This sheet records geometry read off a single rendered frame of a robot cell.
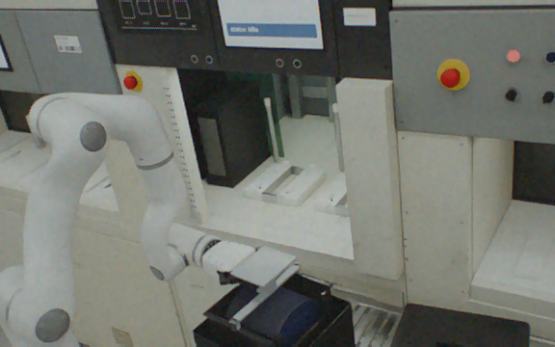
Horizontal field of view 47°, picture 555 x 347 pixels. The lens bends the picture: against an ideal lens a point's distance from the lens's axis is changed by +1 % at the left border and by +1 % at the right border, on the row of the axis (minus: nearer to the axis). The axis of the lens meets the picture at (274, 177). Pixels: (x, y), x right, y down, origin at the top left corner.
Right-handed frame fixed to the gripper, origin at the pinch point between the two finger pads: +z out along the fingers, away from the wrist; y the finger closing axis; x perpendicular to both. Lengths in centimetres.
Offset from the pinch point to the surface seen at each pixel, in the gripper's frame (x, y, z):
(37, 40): 41, -20, -102
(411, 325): -19.7, -20.4, 25.8
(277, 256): 2.6, -3.8, 2.1
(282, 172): -16, -64, -47
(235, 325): -5.8, 11.9, 1.3
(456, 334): -19.6, -22.4, 36.0
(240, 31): 45, -32, -25
